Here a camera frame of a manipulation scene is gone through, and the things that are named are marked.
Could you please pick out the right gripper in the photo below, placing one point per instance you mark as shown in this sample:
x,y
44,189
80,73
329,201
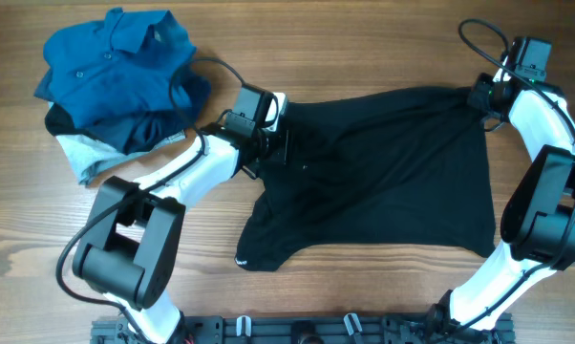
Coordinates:
x,y
476,96

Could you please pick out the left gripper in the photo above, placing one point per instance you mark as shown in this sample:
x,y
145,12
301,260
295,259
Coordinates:
x,y
277,148

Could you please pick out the black polo shirt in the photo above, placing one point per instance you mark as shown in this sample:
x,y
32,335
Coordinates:
x,y
407,166

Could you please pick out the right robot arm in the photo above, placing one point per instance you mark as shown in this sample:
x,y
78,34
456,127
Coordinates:
x,y
537,226

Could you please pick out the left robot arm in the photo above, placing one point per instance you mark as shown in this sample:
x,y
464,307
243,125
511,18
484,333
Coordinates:
x,y
128,248

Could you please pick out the navy folded shirt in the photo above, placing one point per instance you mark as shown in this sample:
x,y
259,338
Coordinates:
x,y
144,126

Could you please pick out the blue polo shirt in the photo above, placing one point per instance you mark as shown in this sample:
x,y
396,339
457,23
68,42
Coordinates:
x,y
115,67

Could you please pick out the grey folded shirt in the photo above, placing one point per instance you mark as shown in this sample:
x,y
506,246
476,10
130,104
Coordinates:
x,y
88,158

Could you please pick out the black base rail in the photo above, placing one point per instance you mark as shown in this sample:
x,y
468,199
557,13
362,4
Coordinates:
x,y
391,328

